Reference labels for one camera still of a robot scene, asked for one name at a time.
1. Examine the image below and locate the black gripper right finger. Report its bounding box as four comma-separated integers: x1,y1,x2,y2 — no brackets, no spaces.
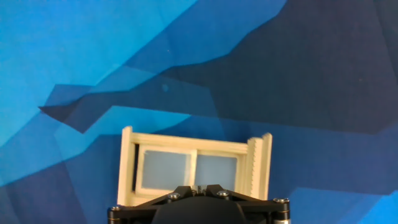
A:
201,184,292,224

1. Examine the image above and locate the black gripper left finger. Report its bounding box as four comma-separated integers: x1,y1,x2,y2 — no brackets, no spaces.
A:
107,185,198,224

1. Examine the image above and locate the wooden sliding window sash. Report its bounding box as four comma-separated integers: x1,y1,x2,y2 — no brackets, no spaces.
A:
135,144,198,197

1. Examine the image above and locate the blue mountain print cloth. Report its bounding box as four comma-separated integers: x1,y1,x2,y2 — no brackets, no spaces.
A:
0,0,398,224

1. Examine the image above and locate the wooden miniature window frame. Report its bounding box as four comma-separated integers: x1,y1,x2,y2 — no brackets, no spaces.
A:
116,126,274,207

